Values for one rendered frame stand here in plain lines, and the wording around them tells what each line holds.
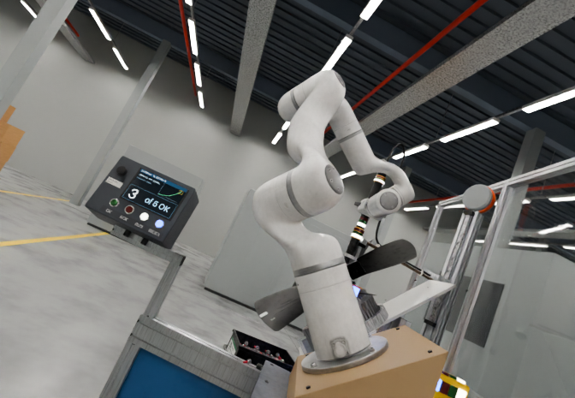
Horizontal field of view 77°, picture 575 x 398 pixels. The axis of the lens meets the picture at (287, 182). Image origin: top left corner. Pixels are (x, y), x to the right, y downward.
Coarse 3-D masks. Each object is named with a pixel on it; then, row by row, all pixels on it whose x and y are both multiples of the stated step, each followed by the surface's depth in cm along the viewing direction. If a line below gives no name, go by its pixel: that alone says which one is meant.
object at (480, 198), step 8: (480, 184) 192; (472, 192) 193; (480, 192) 190; (488, 192) 186; (464, 200) 194; (472, 200) 191; (480, 200) 187; (488, 200) 185; (472, 208) 189; (480, 208) 186; (488, 208) 186
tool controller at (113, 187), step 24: (120, 168) 109; (144, 168) 111; (96, 192) 106; (120, 192) 107; (168, 192) 109; (192, 192) 110; (96, 216) 111; (120, 216) 104; (168, 216) 106; (144, 240) 107; (168, 240) 106
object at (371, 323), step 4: (380, 304) 152; (380, 308) 146; (384, 308) 146; (376, 312) 142; (380, 312) 141; (384, 312) 143; (376, 316) 139; (380, 316) 140; (384, 316) 142; (368, 320) 137; (372, 320) 138; (376, 320) 138; (380, 320) 139; (384, 320) 141; (368, 324) 137; (372, 324) 137; (376, 324) 138; (380, 324) 138; (368, 328) 136; (372, 328) 137; (368, 332) 136
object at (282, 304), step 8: (288, 288) 150; (296, 288) 149; (272, 296) 149; (280, 296) 147; (288, 296) 146; (296, 296) 146; (256, 304) 148; (264, 304) 146; (272, 304) 144; (280, 304) 143; (288, 304) 143; (296, 304) 142; (272, 312) 140; (280, 312) 139; (288, 312) 139; (296, 312) 139; (264, 320) 137; (280, 320) 136; (288, 320) 136; (272, 328) 132; (280, 328) 132
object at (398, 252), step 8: (400, 240) 136; (376, 248) 142; (384, 248) 142; (392, 248) 142; (400, 248) 143; (408, 248) 144; (368, 256) 146; (376, 256) 146; (384, 256) 146; (392, 256) 147; (400, 256) 148; (408, 256) 148; (416, 256) 150; (368, 264) 150; (376, 264) 150; (384, 264) 150; (392, 264) 151; (368, 272) 152
